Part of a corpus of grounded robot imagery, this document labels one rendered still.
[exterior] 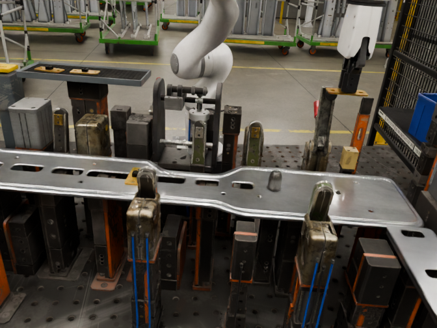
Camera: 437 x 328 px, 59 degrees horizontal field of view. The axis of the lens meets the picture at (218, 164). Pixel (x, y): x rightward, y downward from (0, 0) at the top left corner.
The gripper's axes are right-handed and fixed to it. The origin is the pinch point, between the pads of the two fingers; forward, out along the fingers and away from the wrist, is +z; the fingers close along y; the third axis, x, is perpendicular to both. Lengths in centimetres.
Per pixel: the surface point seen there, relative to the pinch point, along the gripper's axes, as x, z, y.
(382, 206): 12.6, 27.4, 4.8
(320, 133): -0.1, 17.9, -14.3
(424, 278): 12.4, 27.3, 28.0
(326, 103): 0.3, 10.0, -15.6
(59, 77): -75, 12, -27
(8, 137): -96, 34, -31
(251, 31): 6, 92, -727
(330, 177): 3.1, 27.4, -7.8
